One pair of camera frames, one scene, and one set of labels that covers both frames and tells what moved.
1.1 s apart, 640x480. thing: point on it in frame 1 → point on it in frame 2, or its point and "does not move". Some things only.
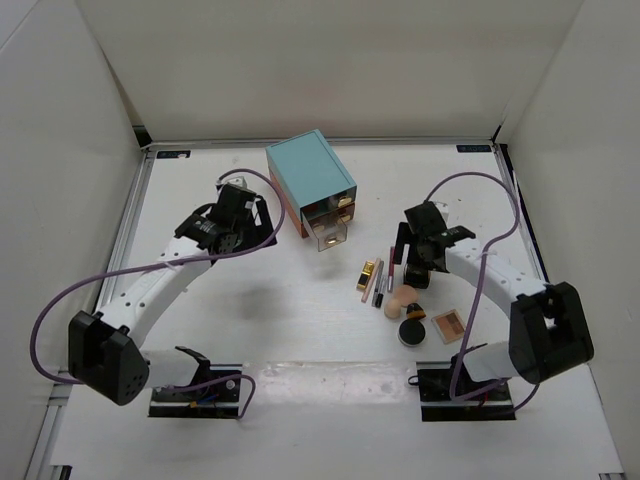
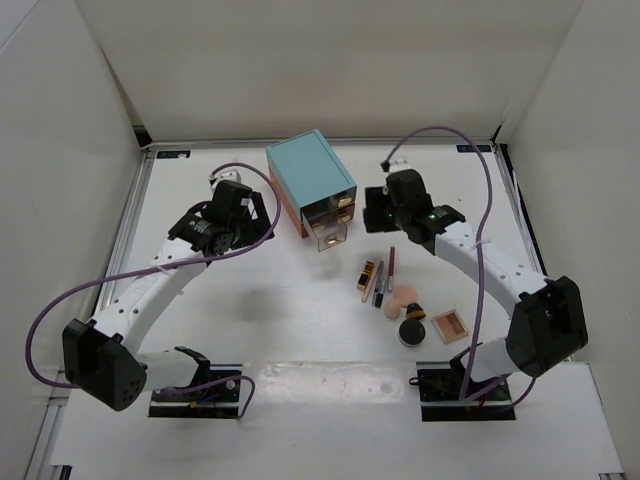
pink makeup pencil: (370, 279) does not move
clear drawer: (328, 226) does not move
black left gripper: (258, 234) does not move
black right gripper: (405, 237) → (376, 201)
